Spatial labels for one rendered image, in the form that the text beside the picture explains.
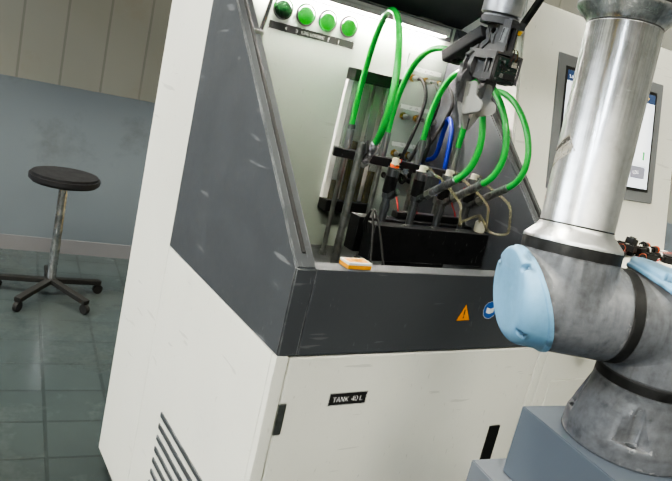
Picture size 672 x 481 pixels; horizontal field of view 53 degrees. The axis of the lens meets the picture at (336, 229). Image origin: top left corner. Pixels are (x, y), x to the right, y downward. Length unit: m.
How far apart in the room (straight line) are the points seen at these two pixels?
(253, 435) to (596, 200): 0.73
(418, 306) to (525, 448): 0.42
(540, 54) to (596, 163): 1.03
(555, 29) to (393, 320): 0.93
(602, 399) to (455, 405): 0.62
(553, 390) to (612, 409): 0.81
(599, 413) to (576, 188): 0.28
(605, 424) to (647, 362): 0.09
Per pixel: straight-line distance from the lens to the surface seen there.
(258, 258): 1.23
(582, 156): 0.82
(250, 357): 1.25
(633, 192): 2.12
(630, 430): 0.91
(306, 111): 1.67
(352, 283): 1.18
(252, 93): 1.32
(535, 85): 1.80
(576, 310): 0.80
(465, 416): 1.53
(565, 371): 1.71
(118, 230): 4.00
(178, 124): 1.67
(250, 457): 1.27
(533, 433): 0.95
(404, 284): 1.25
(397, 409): 1.38
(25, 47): 3.81
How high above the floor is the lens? 1.26
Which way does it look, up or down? 13 degrees down
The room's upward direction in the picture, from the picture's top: 13 degrees clockwise
